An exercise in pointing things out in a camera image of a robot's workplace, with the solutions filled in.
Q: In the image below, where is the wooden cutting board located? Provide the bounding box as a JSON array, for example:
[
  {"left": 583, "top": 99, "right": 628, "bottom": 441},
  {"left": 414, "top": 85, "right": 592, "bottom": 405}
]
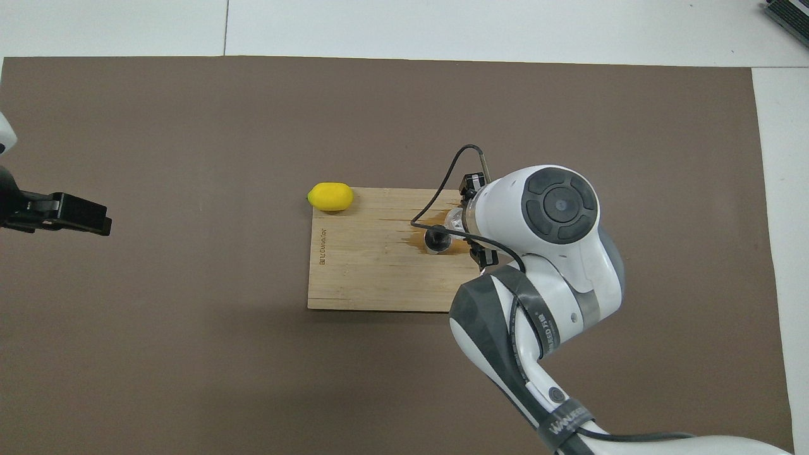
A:
[{"left": 307, "top": 188, "right": 481, "bottom": 313}]

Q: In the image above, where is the grey ribbed device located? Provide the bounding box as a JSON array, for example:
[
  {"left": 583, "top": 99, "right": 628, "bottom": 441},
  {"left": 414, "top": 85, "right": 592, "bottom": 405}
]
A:
[{"left": 762, "top": 0, "right": 809, "bottom": 48}]

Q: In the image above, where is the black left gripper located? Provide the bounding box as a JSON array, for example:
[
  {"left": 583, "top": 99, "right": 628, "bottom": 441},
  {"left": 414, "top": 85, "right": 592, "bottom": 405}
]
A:
[{"left": 0, "top": 166, "right": 113, "bottom": 236}]

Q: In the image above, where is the brown table mat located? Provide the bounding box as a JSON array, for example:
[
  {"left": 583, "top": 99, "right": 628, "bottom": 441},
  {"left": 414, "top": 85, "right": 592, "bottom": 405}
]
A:
[{"left": 0, "top": 56, "right": 796, "bottom": 455}]

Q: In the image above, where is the steel double jigger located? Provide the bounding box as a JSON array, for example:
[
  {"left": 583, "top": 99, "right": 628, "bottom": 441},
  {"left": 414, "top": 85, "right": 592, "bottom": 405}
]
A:
[{"left": 423, "top": 226, "right": 453, "bottom": 255}]

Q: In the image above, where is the yellow lemon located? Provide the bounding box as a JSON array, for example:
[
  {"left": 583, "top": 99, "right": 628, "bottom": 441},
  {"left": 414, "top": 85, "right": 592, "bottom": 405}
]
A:
[{"left": 307, "top": 182, "right": 355, "bottom": 212}]

